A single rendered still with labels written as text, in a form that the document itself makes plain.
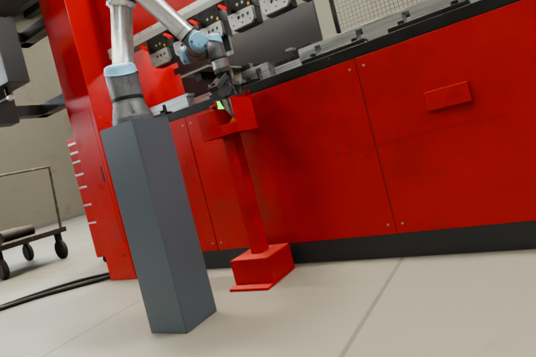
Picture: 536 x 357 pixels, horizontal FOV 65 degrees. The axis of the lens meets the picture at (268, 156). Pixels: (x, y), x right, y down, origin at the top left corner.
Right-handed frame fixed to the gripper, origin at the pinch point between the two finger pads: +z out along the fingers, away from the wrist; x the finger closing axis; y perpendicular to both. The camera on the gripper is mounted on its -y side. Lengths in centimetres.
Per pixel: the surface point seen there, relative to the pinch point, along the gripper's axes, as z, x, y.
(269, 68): -16.7, -7.2, 31.7
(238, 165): 22.0, 2.9, -2.9
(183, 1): -67, 34, 36
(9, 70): -58, 118, -16
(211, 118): -1.1, 7.2, -5.9
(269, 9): -43, -16, 31
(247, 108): -0.7, -4.9, 5.1
